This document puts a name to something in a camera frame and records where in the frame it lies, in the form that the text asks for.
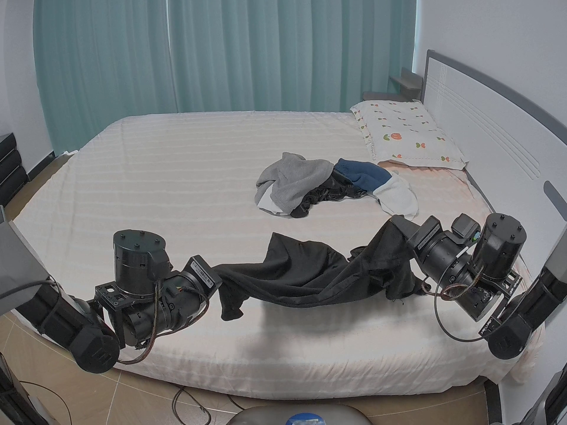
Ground black T-shirt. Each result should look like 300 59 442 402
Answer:
213 217 432 322

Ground grey knitted garment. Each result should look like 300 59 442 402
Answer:
255 152 335 217

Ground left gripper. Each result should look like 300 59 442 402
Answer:
123 257 223 349

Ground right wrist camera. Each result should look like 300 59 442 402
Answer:
451 214 482 244

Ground dark blue garment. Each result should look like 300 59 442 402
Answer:
332 158 392 194

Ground black chest of drawers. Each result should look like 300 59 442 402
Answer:
0 132 29 202

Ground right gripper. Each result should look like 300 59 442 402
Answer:
392 215 478 301

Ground black cable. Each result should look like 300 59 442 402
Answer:
172 385 209 415
433 277 488 344

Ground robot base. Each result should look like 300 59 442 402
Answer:
228 405 373 425

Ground blue-green curtain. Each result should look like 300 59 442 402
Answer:
167 0 419 114
33 0 178 156

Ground white garment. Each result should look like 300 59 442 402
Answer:
372 173 419 220

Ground grey bedside table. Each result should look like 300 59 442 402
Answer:
363 67 423 103

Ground black shiny garment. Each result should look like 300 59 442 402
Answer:
290 169 370 219

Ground bed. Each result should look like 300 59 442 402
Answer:
9 49 567 402

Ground white printed pillow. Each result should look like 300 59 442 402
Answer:
350 99 470 170

